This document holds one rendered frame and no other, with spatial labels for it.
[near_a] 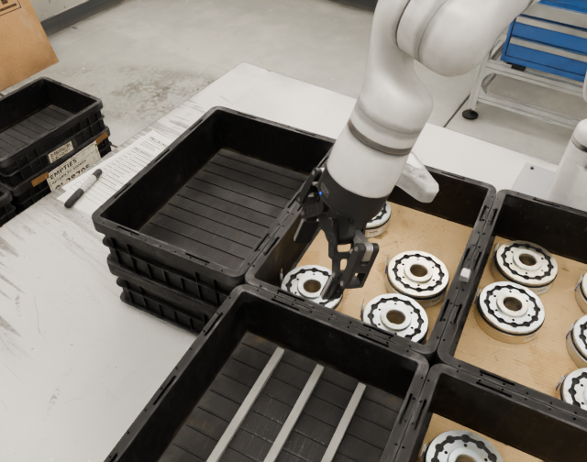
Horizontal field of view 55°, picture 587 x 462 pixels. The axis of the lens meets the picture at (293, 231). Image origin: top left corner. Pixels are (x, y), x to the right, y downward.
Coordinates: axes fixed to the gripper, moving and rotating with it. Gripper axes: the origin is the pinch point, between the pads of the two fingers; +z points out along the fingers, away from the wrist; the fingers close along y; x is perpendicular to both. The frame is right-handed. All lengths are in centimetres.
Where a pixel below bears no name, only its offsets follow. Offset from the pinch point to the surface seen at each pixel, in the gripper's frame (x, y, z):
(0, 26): -37, -274, 110
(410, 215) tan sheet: 36.6, -24.5, 14.4
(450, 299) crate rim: 24.2, 2.0, 6.5
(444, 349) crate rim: 19.1, 9.2, 7.8
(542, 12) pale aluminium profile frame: 165, -138, 3
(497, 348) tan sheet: 34.7, 7.1, 13.3
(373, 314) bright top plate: 17.9, -3.3, 16.0
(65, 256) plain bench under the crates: -23, -49, 49
